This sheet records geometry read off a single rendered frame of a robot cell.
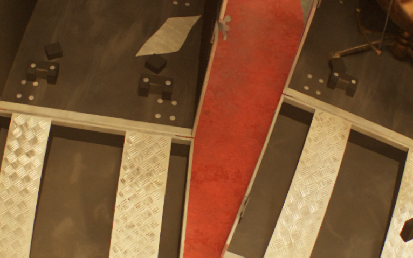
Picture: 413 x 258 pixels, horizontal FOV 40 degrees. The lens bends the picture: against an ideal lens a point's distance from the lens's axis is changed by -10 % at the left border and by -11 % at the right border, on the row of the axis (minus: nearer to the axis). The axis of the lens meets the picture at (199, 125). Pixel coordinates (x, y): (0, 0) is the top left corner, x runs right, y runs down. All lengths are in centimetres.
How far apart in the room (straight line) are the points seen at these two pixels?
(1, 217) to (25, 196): 14
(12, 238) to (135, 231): 51
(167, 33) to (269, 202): 91
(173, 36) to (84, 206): 92
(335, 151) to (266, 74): 61
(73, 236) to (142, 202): 32
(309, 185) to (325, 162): 13
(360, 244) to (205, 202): 72
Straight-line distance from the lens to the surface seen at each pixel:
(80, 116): 256
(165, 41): 285
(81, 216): 247
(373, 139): 286
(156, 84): 259
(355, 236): 266
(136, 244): 237
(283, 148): 277
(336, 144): 272
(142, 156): 248
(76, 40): 284
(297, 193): 259
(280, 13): 342
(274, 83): 304
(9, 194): 246
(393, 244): 266
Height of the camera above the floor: 222
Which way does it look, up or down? 53 degrees down
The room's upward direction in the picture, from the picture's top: 14 degrees clockwise
